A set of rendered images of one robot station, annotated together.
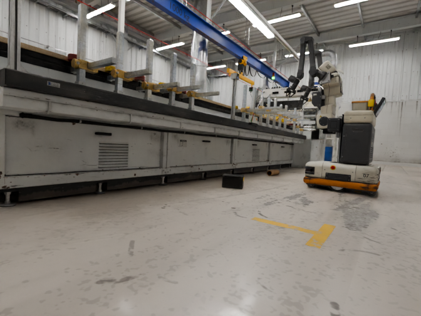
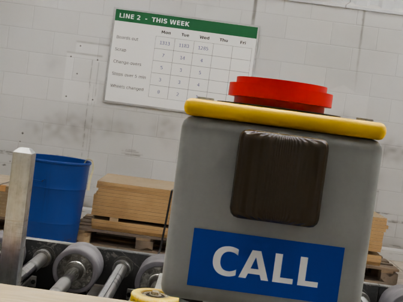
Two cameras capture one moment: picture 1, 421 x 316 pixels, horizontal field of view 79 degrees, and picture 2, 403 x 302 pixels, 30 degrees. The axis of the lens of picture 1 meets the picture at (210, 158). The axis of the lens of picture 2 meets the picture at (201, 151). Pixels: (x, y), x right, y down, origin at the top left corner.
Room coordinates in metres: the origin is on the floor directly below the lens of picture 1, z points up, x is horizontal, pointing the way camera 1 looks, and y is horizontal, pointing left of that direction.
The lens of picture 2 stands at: (2.72, -0.45, 1.22)
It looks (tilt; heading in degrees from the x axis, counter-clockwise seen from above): 3 degrees down; 55
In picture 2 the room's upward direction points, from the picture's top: 8 degrees clockwise
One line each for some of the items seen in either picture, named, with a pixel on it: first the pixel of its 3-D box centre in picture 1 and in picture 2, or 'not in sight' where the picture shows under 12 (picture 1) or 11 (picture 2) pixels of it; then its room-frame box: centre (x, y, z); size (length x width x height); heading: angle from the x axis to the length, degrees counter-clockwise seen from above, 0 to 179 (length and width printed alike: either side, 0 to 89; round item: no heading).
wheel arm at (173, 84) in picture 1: (156, 87); not in sight; (1.90, 0.43, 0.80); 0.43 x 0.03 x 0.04; 55
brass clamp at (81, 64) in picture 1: (84, 66); not in sight; (1.50, 0.76, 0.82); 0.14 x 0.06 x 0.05; 145
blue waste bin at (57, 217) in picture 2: not in sight; (53, 200); (5.16, 5.05, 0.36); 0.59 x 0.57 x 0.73; 55
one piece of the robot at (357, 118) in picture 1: (355, 135); not in sight; (2.70, -1.53, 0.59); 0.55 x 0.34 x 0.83; 145
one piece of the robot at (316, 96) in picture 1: (320, 98); not in sight; (2.92, -1.21, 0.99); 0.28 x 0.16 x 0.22; 145
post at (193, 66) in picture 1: (192, 90); not in sight; (2.30, 0.20, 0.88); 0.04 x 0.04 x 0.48; 55
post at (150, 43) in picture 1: (148, 73); not in sight; (1.89, 0.49, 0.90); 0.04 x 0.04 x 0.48; 55
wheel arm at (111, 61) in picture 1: (92, 66); not in sight; (1.49, 0.71, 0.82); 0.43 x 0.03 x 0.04; 55
